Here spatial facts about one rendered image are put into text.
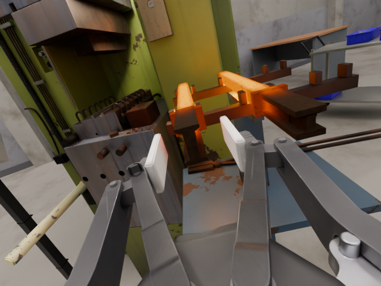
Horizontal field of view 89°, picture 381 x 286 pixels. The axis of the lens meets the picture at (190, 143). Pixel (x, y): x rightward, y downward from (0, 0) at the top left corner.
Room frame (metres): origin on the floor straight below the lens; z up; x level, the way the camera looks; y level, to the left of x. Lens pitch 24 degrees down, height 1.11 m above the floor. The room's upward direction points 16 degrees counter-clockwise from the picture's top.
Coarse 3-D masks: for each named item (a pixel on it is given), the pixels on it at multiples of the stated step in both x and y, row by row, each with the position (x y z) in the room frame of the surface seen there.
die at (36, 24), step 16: (48, 0) 0.74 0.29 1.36; (64, 0) 0.73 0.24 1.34; (80, 0) 0.80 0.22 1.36; (16, 16) 0.77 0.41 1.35; (32, 16) 0.76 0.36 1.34; (48, 16) 0.75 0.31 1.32; (64, 16) 0.73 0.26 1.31; (80, 16) 0.76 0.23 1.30; (96, 16) 0.87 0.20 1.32; (112, 16) 1.00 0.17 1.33; (32, 32) 0.77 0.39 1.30; (48, 32) 0.75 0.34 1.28; (64, 32) 0.74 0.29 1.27; (80, 32) 0.80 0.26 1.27; (96, 32) 0.87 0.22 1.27; (112, 32) 0.96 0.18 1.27; (128, 32) 1.10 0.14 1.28
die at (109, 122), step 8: (136, 96) 0.98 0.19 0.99; (144, 96) 1.02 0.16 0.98; (120, 104) 0.87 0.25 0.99; (128, 104) 0.84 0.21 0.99; (96, 112) 0.79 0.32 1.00; (104, 112) 0.75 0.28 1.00; (112, 112) 0.73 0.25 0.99; (120, 112) 0.76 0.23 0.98; (88, 120) 0.76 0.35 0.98; (96, 120) 0.75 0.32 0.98; (104, 120) 0.74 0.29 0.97; (112, 120) 0.73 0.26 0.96; (80, 128) 0.77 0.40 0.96; (88, 128) 0.76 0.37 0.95; (96, 128) 0.75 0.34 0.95; (104, 128) 0.75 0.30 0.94; (112, 128) 0.74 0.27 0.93; (120, 128) 0.73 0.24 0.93; (80, 136) 0.78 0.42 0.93; (88, 136) 0.77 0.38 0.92; (96, 136) 0.76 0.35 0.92
